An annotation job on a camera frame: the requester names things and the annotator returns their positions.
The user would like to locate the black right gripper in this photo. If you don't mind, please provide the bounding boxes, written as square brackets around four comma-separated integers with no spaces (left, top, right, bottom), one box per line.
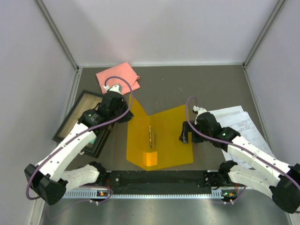
[180,120,212,143]

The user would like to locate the printed paper sheet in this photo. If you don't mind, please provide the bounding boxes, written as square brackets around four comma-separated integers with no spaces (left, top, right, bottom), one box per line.
[217,112,274,157]
[210,105,244,120]

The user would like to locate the yellow plastic folder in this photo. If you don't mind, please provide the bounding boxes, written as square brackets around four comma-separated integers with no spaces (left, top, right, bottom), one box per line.
[126,97,194,171]

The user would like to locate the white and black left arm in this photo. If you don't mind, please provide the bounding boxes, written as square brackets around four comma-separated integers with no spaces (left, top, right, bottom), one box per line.
[24,90,133,205]

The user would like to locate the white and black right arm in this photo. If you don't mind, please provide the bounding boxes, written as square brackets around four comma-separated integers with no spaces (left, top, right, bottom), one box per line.
[179,108,300,214]

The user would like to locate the metal folder clip mechanism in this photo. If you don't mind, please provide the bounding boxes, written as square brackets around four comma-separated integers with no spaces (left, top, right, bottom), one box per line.
[149,126,156,149]

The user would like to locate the black framed wooden tray box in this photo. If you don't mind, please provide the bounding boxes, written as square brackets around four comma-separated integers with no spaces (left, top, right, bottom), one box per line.
[52,90,114,158]

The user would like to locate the pink folded cloth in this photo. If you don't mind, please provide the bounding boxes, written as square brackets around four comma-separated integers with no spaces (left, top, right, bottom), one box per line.
[96,61,141,95]

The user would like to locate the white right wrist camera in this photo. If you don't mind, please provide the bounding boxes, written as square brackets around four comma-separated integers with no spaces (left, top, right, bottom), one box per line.
[193,105,207,114]

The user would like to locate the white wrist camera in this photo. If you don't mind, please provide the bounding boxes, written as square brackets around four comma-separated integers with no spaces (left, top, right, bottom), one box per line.
[103,84,122,95]
[193,105,207,114]

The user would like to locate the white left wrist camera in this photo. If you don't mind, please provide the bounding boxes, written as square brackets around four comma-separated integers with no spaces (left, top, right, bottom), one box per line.
[103,84,122,95]

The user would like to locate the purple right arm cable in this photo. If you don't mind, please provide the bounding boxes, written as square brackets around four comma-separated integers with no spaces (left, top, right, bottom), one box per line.
[186,95,300,214]

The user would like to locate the slotted grey cable duct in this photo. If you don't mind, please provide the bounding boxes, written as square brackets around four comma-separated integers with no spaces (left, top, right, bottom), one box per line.
[63,189,237,199]

